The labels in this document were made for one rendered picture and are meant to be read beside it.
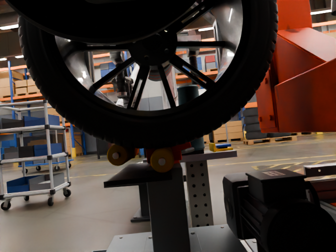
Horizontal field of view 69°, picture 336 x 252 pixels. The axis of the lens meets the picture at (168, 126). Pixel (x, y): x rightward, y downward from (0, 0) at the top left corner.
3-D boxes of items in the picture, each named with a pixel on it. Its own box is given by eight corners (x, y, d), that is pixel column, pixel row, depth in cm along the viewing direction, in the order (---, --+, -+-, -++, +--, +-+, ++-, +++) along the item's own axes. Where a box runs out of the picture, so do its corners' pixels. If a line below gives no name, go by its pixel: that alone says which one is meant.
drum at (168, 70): (135, 72, 85) (131, 32, 86) (141, 84, 107) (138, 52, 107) (175, 68, 86) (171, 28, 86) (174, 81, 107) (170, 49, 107)
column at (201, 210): (194, 252, 113) (185, 161, 115) (192, 242, 123) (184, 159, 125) (216, 250, 113) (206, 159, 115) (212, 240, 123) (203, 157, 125)
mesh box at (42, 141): (18, 166, 821) (15, 137, 824) (34, 163, 906) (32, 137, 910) (54, 163, 809) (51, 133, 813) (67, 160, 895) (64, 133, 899)
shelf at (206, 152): (143, 166, 111) (142, 159, 111) (146, 162, 128) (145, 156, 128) (237, 156, 111) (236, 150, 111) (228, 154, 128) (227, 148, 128)
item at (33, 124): (-3, 212, 225) (-11, 104, 229) (24, 200, 268) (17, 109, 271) (55, 206, 226) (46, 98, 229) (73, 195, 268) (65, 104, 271)
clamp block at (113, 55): (109, 59, 105) (108, 46, 105) (114, 65, 114) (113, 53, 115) (121, 57, 105) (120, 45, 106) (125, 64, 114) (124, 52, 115)
